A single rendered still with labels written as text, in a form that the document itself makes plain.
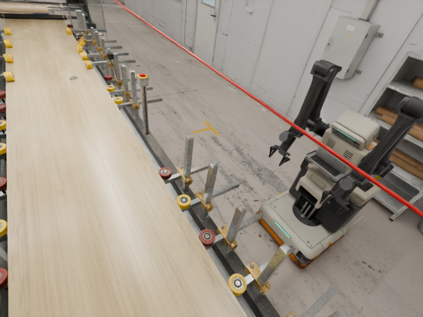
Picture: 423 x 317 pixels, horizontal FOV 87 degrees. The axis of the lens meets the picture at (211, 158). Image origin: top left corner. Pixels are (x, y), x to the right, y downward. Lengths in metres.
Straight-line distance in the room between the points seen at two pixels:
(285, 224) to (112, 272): 1.49
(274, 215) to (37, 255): 1.72
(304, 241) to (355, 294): 0.63
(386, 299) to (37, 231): 2.58
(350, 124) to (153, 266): 1.28
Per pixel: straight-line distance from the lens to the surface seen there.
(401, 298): 2.78
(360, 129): 1.49
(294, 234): 2.14
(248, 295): 1.33
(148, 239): 1.17
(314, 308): 1.27
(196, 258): 1.12
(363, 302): 2.52
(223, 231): 1.29
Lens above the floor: 1.92
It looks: 41 degrees down
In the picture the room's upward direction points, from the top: 10 degrees clockwise
